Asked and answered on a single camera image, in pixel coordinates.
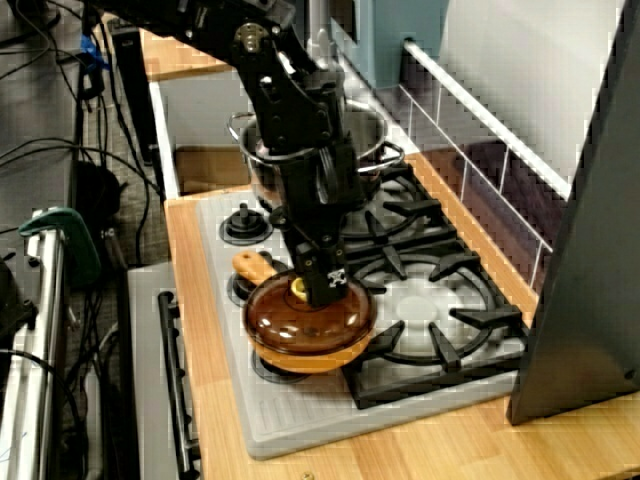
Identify black bag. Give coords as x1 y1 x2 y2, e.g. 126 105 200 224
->
73 159 129 236

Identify blue-grey box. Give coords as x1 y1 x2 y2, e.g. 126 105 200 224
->
329 0 446 89

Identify stainless steel pot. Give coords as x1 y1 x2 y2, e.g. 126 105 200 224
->
228 97 406 211

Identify dark grey hood panel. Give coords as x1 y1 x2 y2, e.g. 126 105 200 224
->
507 0 640 426

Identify blue tape piece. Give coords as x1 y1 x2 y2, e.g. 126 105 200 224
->
79 32 109 71

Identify black burner grate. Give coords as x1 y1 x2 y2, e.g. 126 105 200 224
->
309 249 531 409
284 159 461 264

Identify black stove knob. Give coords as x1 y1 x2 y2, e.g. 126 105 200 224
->
249 347 311 385
227 267 264 305
219 201 276 246

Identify green clamp tool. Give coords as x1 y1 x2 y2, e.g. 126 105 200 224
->
18 207 104 289

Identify grey stove top panel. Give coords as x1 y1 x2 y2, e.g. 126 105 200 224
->
194 189 531 460

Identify black upright post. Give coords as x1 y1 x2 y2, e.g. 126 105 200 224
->
109 14 161 166

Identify dark tiled backsplash panel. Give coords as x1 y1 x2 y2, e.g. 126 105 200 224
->
398 37 575 301

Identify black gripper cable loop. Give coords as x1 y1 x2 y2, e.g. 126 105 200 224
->
315 147 337 206

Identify black oven door handle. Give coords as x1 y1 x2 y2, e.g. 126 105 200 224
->
157 288 201 476

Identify orange toy frying pan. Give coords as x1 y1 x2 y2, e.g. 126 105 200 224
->
232 251 374 375

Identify aluminium frame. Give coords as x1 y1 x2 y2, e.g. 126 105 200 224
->
0 209 69 480

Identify grey faucet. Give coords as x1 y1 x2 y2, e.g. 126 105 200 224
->
304 0 346 61

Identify wooden kitchen countertop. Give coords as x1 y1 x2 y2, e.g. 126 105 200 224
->
163 149 640 480

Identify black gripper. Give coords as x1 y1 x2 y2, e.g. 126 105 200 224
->
271 133 367 306

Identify brown glass lid yellow knob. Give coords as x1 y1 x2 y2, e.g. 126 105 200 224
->
243 272 380 354

